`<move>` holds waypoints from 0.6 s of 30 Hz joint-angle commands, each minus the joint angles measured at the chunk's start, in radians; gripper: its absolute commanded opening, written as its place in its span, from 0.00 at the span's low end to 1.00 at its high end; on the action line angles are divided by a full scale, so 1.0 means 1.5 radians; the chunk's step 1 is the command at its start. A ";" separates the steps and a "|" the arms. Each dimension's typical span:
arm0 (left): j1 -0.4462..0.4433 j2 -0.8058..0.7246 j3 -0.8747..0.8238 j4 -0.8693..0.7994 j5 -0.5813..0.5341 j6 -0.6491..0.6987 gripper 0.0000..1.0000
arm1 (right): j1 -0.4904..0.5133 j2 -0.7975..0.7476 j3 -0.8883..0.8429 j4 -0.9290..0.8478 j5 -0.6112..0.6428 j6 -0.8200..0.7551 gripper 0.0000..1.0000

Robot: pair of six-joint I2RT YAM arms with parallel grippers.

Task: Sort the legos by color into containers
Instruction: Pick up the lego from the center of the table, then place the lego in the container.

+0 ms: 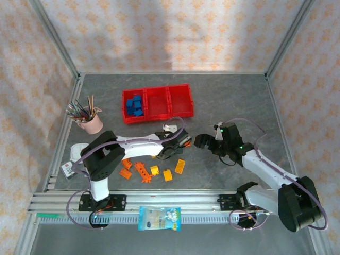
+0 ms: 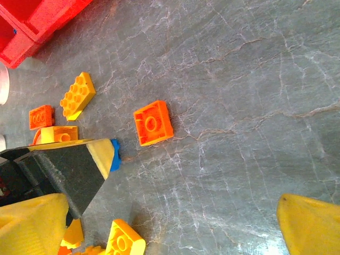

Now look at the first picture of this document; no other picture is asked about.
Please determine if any flat yellow lego plate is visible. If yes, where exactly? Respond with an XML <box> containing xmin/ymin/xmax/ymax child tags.
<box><xmin>174</xmin><ymin>159</ymin><xmax>186</xmax><ymax>175</ymax></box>

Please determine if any grey slotted cable duct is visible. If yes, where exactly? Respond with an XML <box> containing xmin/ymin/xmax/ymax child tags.
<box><xmin>36</xmin><ymin>214</ymin><xmax>269</xmax><ymax>224</ymax></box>

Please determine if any aluminium lower frame post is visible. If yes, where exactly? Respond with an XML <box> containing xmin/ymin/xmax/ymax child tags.
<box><xmin>304</xmin><ymin>212</ymin><xmax>330</xmax><ymax>255</ymax></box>
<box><xmin>14</xmin><ymin>214</ymin><xmax>39</xmax><ymax>255</ymax></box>

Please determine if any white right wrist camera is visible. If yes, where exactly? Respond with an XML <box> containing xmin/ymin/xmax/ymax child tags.
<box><xmin>214</xmin><ymin>122</ymin><xmax>224</xmax><ymax>141</ymax></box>

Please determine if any wide aluminium front rail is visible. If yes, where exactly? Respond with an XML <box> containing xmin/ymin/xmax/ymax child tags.
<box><xmin>28</xmin><ymin>190</ymin><xmax>318</xmax><ymax>213</ymax></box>

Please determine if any white round container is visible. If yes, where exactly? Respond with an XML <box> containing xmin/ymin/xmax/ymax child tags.
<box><xmin>69</xmin><ymin>143</ymin><xmax>90</xmax><ymax>162</ymax></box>

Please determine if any long orange holed lego piece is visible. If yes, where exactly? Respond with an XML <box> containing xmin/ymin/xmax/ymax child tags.
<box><xmin>134</xmin><ymin>161</ymin><xmax>154</xmax><ymax>184</ymax></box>

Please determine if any aluminium side rail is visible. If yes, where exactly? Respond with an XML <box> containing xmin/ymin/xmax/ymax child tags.
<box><xmin>44</xmin><ymin>75</ymin><xmax>86</xmax><ymax>193</ymax></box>
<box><xmin>265</xmin><ymin>74</ymin><xmax>303</xmax><ymax>192</ymax></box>

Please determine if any dark coloured pencil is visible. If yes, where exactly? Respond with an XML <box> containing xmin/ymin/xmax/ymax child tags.
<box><xmin>74</xmin><ymin>99</ymin><xmax>88</xmax><ymax>114</ymax></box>

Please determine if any aluminium frame post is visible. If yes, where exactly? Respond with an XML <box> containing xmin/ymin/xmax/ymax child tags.
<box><xmin>28</xmin><ymin>0</ymin><xmax>82</xmax><ymax>80</ymax></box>
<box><xmin>14</xmin><ymin>214</ymin><xmax>39</xmax><ymax>255</ymax></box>
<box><xmin>304</xmin><ymin>212</ymin><xmax>330</xmax><ymax>255</ymax></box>
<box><xmin>265</xmin><ymin>0</ymin><xmax>317</xmax><ymax>80</ymax></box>

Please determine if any blue white snack bag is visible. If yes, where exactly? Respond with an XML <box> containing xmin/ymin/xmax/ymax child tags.
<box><xmin>137</xmin><ymin>206</ymin><xmax>183</xmax><ymax>232</ymax></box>

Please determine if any red plastic bin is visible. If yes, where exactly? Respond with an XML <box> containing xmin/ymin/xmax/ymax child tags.
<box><xmin>121</xmin><ymin>88</ymin><xmax>147</xmax><ymax>125</ymax></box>
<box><xmin>143</xmin><ymin>86</ymin><xmax>172</xmax><ymax>122</ymax></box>
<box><xmin>166</xmin><ymin>83</ymin><xmax>195</xmax><ymax>119</ymax></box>

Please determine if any pink cup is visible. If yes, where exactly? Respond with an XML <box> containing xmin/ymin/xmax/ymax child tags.
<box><xmin>79</xmin><ymin>106</ymin><xmax>104</xmax><ymax>135</ymax></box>

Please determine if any aluminium back rail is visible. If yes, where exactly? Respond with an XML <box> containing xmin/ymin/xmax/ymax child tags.
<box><xmin>78</xmin><ymin>71</ymin><xmax>269</xmax><ymax>75</ymax></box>

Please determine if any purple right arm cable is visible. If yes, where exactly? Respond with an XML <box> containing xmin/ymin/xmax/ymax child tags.
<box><xmin>219</xmin><ymin>118</ymin><xmax>329</xmax><ymax>232</ymax></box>

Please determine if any black round base hub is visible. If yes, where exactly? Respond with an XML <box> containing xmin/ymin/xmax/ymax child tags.
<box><xmin>89</xmin><ymin>211</ymin><xmax>111</xmax><ymax>231</ymax></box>
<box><xmin>237</xmin><ymin>212</ymin><xmax>258</xmax><ymax>231</ymax></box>

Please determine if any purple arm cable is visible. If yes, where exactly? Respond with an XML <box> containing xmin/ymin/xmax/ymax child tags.
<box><xmin>65</xmin><ymin>116</ymin><xmax>186</xmax><ymax>232</ymax></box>
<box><xmin>219</xmin><ymin>118</ymin><xmax>329</xmax><ymax>232</ymax></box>

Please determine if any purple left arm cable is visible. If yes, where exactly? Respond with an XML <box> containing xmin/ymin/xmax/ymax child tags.
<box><xmin>65</xmin><ymin>116</ymin><xmax>186</xmax><ymax>232</ymax></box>

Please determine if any green coloured pencil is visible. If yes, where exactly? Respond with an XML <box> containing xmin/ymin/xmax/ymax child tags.
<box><xmin>69</xmin><ymin>103</ymin><xmax>86</xmax><ymax>115</ymax></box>

